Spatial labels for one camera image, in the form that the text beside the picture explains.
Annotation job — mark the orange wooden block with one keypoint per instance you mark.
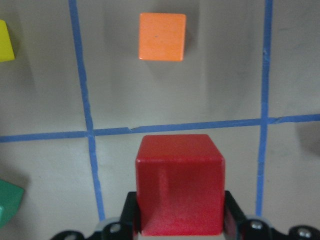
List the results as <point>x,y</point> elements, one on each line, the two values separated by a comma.
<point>162,36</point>

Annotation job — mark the yellow wooden block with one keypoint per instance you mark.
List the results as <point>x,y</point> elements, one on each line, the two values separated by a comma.
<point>6,48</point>

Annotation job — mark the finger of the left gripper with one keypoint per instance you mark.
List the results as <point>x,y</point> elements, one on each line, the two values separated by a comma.
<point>238,226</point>
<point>125,227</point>

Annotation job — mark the red wooden block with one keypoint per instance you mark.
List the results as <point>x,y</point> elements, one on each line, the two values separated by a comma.
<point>180,184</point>

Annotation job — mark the green wooden block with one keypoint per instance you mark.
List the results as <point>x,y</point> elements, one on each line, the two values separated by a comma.
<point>10,199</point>

